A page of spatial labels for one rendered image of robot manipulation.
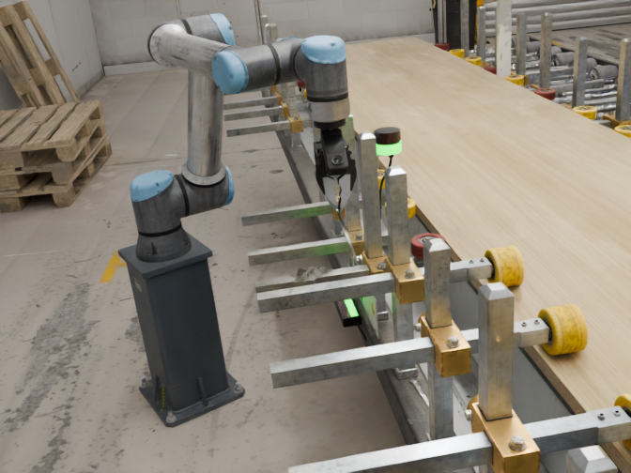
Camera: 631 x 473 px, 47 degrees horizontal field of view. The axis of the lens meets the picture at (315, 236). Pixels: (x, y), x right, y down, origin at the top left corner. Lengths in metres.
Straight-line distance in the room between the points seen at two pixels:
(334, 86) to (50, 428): 1.83
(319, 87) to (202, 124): 0.84
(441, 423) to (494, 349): 0.40
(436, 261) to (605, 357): 0.33
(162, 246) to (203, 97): 0.55
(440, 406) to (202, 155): 1.35
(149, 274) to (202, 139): 0.48
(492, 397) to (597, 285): 0.57
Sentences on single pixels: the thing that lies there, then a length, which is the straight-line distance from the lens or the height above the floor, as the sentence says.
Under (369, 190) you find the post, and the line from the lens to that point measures 1.64.
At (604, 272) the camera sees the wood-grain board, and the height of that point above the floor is 0.90.
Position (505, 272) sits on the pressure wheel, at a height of 0.95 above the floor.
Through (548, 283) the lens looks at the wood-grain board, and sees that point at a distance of 1.53.
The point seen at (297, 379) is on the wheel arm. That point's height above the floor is 0.94.
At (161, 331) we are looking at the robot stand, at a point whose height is 0.36.
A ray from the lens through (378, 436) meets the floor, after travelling 2.54.
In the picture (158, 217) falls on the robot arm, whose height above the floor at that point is 0.75.
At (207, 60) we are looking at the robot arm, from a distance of 1.70.
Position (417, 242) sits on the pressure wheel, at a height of 0.91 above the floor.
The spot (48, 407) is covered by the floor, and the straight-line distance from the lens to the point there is 3.02.
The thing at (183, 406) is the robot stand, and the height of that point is 0.04.
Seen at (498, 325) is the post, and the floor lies 1.12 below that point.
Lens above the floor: 1.61
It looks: 24 degrees down
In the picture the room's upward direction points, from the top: 6 degrees counter-clockwise
